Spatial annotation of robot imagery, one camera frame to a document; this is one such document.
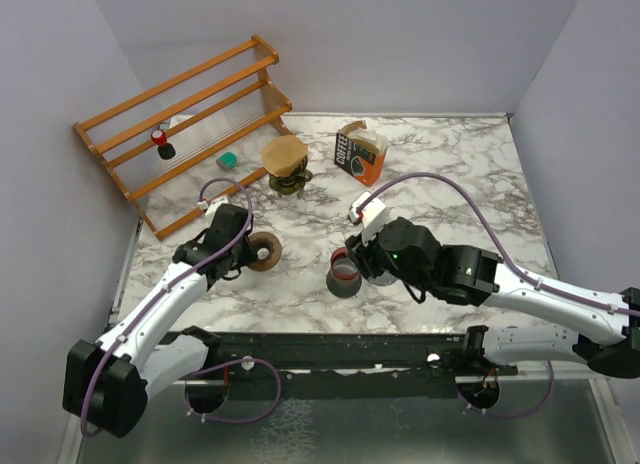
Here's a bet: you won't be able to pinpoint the round wooden dripper base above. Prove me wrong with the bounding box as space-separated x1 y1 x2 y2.
247 231 282 272

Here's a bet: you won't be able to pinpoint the grey carafe with red lid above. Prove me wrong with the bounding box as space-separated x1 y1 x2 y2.
326 248 362 299

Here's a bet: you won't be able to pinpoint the olive green glass dripper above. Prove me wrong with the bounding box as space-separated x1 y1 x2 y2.
269 157 313 199

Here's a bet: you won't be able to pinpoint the brown paper coffee filter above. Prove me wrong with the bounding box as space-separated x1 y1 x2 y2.
261 135 308 177

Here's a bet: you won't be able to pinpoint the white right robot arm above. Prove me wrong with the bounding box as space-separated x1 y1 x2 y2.
345 218 639 379

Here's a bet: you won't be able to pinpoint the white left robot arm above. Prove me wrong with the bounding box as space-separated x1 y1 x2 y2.
62 203 257 437

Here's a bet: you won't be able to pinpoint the orange coffee filter box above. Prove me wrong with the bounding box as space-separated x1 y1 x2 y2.
334 130 390 187

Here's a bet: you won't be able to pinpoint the green small block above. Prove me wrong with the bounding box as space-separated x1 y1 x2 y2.
216 152 238 171

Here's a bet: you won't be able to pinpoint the orange wooden shelf rack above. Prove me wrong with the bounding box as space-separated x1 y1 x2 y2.
73 35 293 240

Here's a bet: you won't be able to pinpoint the red black stamp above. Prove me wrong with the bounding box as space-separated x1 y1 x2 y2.
151 129 176 160

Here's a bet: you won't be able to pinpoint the brown filters in box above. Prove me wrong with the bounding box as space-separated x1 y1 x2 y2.
339 120 384 153

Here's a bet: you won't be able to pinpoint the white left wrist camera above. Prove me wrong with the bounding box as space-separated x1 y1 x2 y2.
197 195 229 216

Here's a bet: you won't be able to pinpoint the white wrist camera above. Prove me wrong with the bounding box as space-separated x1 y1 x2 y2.
348 191 389 241
197 195 229 216

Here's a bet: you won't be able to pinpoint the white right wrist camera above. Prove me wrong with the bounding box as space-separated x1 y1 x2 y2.
348 191 389 241

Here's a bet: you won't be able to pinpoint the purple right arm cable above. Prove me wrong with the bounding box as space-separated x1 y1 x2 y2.
349 172 640 419

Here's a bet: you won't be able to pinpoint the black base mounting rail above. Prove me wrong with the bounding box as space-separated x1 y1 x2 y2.
99 331 521 400

